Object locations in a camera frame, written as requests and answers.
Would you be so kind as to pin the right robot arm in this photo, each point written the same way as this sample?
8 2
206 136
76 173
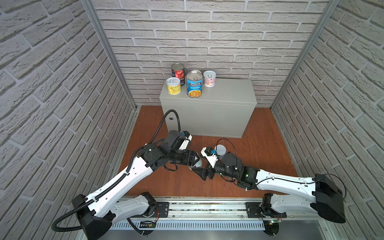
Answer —
318 195

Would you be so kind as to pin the red tomato can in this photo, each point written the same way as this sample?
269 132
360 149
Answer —
178 71

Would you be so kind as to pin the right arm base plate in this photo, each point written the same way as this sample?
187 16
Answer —
260 210

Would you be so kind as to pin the right aluminium corner post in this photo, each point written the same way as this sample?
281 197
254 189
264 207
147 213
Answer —
326 15

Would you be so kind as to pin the yellow labelled can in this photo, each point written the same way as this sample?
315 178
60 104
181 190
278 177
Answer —
173 85

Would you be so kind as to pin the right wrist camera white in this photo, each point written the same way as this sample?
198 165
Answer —
211 155

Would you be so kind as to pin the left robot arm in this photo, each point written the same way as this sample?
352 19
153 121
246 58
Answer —
101 209

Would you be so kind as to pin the aluminium corner post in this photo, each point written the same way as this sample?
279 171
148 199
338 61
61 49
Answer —
326 15
97 24

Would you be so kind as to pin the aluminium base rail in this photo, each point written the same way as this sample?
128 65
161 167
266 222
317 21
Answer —
203 214

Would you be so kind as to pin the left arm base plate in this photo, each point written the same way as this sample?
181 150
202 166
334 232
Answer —
160 210

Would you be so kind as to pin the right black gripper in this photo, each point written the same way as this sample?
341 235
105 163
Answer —
205 172

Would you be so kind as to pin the left aluminium corner post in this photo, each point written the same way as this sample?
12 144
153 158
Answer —
97 24

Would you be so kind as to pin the grey metal cabinet box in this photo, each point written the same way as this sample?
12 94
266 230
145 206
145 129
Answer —
221 111

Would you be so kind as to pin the blue soup can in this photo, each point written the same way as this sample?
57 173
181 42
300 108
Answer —
194 85

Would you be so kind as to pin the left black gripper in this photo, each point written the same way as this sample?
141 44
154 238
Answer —
191 156

